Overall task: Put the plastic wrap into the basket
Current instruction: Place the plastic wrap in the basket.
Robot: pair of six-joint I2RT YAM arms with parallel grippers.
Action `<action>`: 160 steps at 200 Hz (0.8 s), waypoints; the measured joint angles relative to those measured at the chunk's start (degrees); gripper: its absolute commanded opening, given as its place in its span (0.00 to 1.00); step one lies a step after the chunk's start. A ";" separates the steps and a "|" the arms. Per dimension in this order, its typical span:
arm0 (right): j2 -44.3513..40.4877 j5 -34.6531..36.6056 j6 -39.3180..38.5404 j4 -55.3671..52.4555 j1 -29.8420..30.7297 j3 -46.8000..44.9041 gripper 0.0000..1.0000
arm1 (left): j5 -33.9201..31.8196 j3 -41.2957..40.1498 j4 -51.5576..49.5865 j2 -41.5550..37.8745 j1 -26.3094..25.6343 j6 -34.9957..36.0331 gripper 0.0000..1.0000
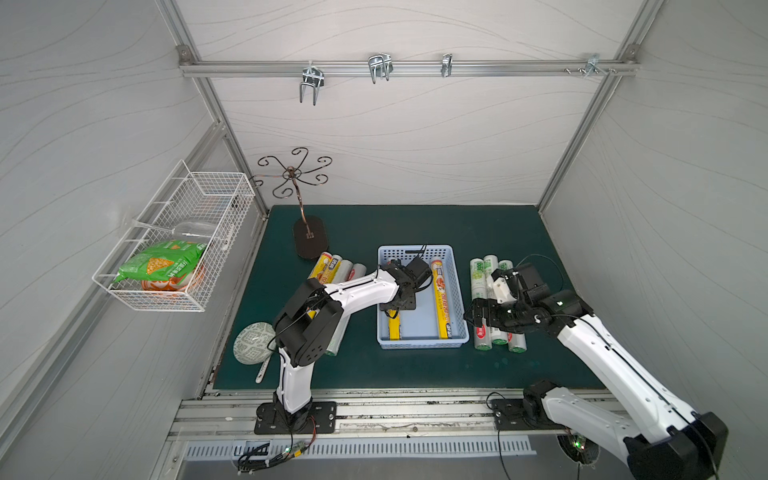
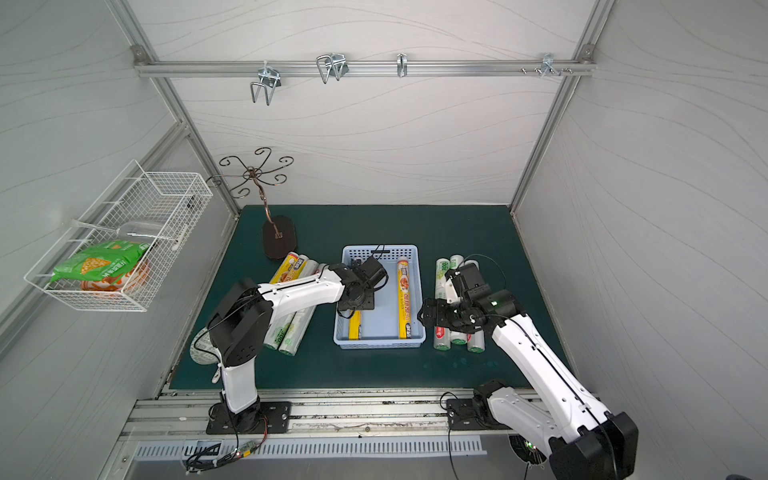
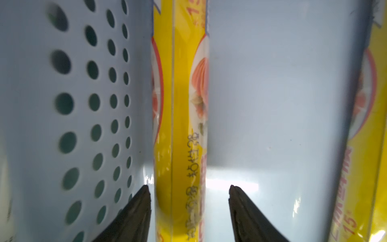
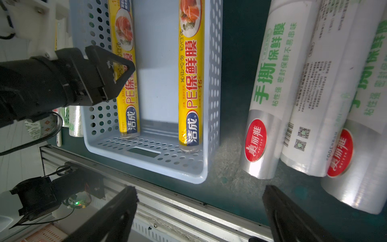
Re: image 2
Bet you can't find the metal single hook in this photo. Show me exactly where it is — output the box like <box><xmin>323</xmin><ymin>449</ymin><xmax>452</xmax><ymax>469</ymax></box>
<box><xmin>396</xmin><ymin>53</ymin><xmax>408</xmax><ymax>78</ymax></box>

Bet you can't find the orange snack bag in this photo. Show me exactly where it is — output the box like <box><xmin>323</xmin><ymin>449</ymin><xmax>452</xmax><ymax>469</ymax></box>
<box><xmin>80</xmin><ymin>262</ymin><xmax>151</xmax><ymax>292</ymax></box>

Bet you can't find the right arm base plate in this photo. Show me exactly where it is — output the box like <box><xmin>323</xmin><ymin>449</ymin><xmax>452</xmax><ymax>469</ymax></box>
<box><xmin>442</xmin><ymin>398</ymin><xmax>508</xmax><ymax>431</ymax></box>

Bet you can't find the white wire wall basket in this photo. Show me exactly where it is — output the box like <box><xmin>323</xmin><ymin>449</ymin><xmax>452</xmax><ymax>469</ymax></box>
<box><xmin>24</xmin><ymin>161</ymin><xmax>213</xmax><ymax>312</ymax></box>

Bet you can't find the metal double hook left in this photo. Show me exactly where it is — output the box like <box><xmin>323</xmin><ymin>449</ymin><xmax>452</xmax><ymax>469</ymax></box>
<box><xmin>250</xmin><ymin>62</ymin><xmax>282</xmax><ymax>106</ymax></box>

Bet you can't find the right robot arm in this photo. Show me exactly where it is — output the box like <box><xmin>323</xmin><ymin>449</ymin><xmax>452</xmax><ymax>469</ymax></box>
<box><xmin>417</xmin><ymin>264</ymin><xmax>639</xmax><ymax>479</ymax></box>

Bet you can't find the yellow wrap roll chef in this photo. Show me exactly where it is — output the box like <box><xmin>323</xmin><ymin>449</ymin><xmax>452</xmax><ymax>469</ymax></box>
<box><xmin>396</xmin><ymin>258</ymin><xmax>412</xmax><ymax>340</ymax></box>

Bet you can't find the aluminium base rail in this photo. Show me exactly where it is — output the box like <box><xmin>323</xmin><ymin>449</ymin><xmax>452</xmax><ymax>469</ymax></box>
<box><xmin>119</xmin><ymin>387</ymin><xmax>473</xmax><ymax>441</ymax></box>

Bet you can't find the metal hook right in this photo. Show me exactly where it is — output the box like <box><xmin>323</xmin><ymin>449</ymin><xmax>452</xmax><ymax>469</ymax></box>
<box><xmin>520</xmin><ymin>53</ymin><xmax>573</xmax><ymax>78</ymax></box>

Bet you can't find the white green roll right outer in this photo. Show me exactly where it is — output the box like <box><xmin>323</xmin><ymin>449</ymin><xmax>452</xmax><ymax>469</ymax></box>
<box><xmin>450</xmin><ymin>254</ymin><xmax>485</xmax><ymax>353</ymax></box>

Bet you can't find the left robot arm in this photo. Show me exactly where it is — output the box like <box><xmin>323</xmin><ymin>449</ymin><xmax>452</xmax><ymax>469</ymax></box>
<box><xmin>206</xmin><ymin>256</ymin><xmax>389</xmax><ymax>415</ymax></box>

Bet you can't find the white green grape wrap roll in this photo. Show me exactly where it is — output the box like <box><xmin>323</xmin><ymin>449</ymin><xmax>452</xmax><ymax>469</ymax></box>
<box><xmin>433</xmin><ymin>258</ymin><xmax>451</xmax><ymax>351</ymax></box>

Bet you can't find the white vent strip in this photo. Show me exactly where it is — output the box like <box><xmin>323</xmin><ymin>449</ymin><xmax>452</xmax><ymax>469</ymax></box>
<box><xmin>133</xmin><ymin>435</ymin><xmax>487</xmax><ymax>461</ymax></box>

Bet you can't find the white patterned round fan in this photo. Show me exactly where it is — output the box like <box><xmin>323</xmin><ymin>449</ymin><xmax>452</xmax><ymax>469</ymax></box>
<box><xmin>189</xmin><ymin>344</ymin><xmax>221</xmax><ymax>384</ymax></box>

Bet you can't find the metal double hook middle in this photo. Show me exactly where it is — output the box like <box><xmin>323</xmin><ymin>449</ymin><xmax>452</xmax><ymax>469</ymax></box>
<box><xmin>316</xmin><ymin>53</ymin><xmax>349</xmax><ymax>84</ymax></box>

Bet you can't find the yellow wrap roll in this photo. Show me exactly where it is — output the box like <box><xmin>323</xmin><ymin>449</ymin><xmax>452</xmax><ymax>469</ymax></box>
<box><xmin>278</xmin><ymin>253</ymin><xmax>309</xmax><ymax>283</ymax></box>
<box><xmin>348</xmin><ymin>310</ymin><xmax>362</xmax><ymax>340</ymax></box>
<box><xmin>270</xmin><ymin>252</ymin><xmax>304</xmax><ymax>284</ymax></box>

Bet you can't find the white red wrap roll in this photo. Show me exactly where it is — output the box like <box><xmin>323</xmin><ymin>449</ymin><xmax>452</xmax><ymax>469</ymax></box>
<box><xmin>276</xmin><ymin>262</ymin><xmax>334</xmax><ymax>356</ymax></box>

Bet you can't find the green snack bag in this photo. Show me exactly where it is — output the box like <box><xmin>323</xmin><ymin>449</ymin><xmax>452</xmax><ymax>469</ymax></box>
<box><xmin>51</xmin><ymin>240</ymin><xmax>150</xmax><ymax>282</ymax></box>

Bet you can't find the metal double hook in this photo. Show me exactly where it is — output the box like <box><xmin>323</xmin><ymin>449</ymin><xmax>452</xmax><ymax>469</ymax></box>
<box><xmin>316</xmin><ymin>53</ymin><xmax>349</xmax><ymax>84</ymax></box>
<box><xmin>250</xmin><ymin>62</ymin><xmax>282</xmax><ymax>106</ymax></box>

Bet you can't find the aluminium top rail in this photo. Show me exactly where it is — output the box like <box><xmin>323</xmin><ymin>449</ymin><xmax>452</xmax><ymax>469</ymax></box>
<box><xmin>134</xmin><ymin>57</ymin><xmax>597</xmax><ymax>79</ymax></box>

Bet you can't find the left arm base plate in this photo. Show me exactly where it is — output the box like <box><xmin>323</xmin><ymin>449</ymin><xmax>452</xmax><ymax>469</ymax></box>
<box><xmin>205</xmin><ymin>401</ymin><xmax>292</xmax><ymax>435</ymax></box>

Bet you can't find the blue plastic basket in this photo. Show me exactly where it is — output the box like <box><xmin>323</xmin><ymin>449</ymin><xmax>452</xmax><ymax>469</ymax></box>
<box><xmin>333</xmin><ymin>244</ymin><xmax>427</xmax><ymax>349</ymax></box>

